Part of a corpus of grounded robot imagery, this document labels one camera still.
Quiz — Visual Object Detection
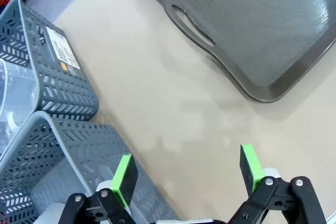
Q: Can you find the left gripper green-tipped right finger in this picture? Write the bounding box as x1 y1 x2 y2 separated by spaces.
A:
227 144 328 224

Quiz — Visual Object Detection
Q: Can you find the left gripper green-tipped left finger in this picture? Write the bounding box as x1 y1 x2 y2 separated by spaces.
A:
57 154 139 224

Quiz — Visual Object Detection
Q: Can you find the clear plastic measuring beaker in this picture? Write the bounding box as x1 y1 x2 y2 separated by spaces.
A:
0 58 39 127

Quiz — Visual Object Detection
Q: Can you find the grey perforated basket with label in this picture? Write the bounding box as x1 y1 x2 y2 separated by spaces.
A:
0 0 100 122

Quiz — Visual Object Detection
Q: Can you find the dark brown serving tray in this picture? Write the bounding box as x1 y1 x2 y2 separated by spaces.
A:
138 0 336 104

